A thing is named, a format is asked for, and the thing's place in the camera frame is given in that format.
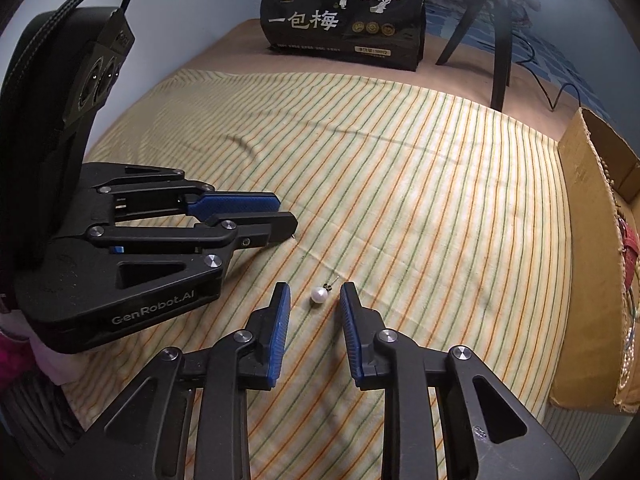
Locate red string green pendant bracelet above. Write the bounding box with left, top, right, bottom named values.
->
left=627, top=285, right=640, bottom=336

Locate wooden bead necklace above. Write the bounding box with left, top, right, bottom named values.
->
left=600, top=157, right=626, bottom=221

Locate pearl bracelet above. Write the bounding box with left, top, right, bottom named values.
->
left=620, top=330, right=640, bottom=391

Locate red strap watch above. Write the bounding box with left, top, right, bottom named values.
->
left=617, top=217, right=640, bottom=291

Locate person's left forearm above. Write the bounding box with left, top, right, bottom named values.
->
left=0, top=300, right=68, bottom=393

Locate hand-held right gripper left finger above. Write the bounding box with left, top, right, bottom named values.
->
left=55, top=282, right=292, bottom=480

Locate cardboard box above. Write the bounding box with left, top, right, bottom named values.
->
left=548, top=106, right=640, bottom=415

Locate person's dark clothing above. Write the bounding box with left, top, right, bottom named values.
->
left=0, top=375, right=88, bottom=466

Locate black snack bag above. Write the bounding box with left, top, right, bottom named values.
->
left=260, top=0, right=428, bottom=72

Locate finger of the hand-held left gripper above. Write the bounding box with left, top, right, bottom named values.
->
left=84, top=162, right=280, bottom=222
left=87, top=211, right=299, bottom=292

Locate pearl earring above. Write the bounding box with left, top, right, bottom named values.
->
left=310, top=276, right=341, bottom=306

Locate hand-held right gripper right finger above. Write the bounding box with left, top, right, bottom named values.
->
left=340, top=282, right=581, bottom=480

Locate black power cable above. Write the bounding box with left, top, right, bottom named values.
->
left=520, top=30, right=596, bottom=111

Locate blue patterned bed sheet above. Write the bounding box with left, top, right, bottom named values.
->
left=425, top=0, right=640, bottom=126

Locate black tripod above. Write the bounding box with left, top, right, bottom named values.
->
left=435, top=0, right=531, bottom=111

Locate yellow striped cloth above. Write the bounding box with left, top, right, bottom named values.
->
left=65, top=67, right=576, bottom=480

